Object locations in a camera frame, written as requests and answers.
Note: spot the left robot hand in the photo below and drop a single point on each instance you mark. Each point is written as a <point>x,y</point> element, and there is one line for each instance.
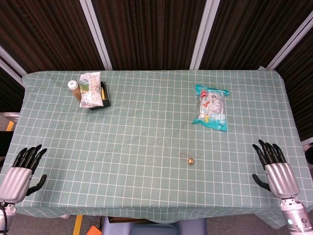
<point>15,180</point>

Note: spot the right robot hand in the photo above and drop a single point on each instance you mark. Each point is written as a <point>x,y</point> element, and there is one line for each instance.
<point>281,178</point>

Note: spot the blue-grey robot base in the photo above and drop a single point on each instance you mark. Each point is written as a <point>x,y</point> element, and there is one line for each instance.
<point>154,226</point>

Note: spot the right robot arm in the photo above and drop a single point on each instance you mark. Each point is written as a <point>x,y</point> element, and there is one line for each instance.
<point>294,215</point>

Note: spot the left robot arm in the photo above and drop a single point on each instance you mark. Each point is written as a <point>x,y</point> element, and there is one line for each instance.
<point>6,215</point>

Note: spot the yellow floor tape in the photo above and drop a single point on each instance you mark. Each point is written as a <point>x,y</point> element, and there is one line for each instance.
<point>77,225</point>

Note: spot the orange object on floor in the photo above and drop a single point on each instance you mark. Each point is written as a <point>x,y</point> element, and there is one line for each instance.
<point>94,230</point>

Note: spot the teal snack bag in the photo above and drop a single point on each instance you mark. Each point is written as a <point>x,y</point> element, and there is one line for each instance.
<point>211,107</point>

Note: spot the brown bottle with white cap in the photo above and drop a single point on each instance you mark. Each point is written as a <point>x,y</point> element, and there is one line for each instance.
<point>74,89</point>

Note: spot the white snack bag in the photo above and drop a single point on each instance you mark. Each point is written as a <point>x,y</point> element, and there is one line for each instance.
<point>90,89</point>

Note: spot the black open box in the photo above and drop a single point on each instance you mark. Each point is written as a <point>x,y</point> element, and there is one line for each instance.
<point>102,98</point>

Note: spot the yellow packet in box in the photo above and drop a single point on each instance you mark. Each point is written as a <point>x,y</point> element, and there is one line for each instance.
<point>104,94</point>

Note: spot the green checkered tablecloth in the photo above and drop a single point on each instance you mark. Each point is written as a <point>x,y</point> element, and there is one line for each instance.
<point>151,147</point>

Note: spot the white partition post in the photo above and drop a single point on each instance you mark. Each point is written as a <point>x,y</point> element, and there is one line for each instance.
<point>204,34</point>
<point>11,64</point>
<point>96,34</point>
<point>289,44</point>

